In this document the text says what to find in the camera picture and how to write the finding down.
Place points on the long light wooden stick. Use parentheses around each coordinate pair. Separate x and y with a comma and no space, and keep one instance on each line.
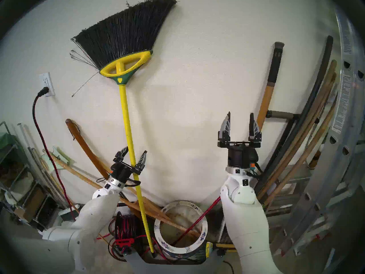
(79,175)

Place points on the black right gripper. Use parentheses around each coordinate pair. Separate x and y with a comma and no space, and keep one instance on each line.
(239,157)

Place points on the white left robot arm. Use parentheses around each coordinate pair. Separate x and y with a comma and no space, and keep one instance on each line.
(94,213)

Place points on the pale green plastic tool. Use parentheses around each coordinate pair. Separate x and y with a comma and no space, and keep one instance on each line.
(60,156)

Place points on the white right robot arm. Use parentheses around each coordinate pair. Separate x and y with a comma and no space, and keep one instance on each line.
(245,225)

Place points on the pink metal stick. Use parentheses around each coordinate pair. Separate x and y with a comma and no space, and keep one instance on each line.
(199,219)

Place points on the yellow broom black bristles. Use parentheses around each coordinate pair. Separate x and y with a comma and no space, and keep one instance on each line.
(128,128)

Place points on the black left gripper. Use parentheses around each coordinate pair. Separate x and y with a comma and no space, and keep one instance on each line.
(121,170)

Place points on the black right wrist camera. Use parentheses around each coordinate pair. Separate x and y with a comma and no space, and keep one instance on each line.
(254,160)

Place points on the aluminium extension ladder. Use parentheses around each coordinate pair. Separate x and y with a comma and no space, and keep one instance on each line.
(342,105)

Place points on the white wall outlet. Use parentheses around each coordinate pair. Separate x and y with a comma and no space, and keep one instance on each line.
(45,80)

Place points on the black shaft tool olive grip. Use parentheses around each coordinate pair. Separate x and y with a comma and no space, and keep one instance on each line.
(281,115)

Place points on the white floral porcelain pot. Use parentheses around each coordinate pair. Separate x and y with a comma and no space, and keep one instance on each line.
(182,216)

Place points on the yellow tape measure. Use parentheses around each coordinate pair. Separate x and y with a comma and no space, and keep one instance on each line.
(209,249)

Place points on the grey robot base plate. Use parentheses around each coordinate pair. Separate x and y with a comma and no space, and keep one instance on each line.
(137,265)

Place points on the grey metal step ladder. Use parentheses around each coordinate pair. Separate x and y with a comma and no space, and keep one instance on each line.
(288,196)

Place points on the thin metal rods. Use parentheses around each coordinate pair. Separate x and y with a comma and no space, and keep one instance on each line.
(35,162)

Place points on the white plastic pipe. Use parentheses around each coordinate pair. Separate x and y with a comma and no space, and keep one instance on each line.
(24,136)

